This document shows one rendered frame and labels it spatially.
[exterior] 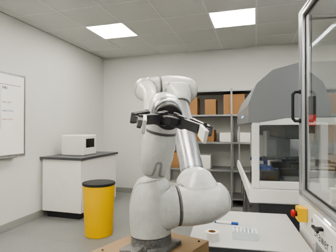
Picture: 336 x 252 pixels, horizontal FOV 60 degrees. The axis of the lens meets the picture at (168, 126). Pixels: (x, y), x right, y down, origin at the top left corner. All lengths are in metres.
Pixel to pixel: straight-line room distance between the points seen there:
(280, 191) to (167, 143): 1.39
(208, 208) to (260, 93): 1.20
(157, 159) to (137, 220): 0.28
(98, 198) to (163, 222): 2.60
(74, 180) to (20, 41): 2.08
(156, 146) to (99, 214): 2.85
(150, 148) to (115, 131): 5.26
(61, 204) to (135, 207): 3.60
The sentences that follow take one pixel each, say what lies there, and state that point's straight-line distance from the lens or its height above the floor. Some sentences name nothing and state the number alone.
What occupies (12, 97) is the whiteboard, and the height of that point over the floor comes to 1.73.
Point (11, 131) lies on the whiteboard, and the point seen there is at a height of 1.28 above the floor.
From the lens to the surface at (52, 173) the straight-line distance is 4.69.
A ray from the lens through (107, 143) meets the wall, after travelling 6.27.
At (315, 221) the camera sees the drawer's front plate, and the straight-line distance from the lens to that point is 1.53.
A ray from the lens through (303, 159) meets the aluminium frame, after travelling 1.77.
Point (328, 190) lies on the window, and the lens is 1.45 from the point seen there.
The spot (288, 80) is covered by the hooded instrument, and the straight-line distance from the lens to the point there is 2.19.
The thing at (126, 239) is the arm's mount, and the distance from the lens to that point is 1.32.
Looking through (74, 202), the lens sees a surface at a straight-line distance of 4.54.
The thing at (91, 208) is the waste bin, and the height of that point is 0.37.
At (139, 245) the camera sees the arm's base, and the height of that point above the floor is 0.91.
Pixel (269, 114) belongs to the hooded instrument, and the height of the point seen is 1.42.
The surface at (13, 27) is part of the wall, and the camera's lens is 4.59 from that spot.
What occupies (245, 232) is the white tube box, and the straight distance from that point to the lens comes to 1.63.
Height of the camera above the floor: 1.33
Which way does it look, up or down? level
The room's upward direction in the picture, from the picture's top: straight up
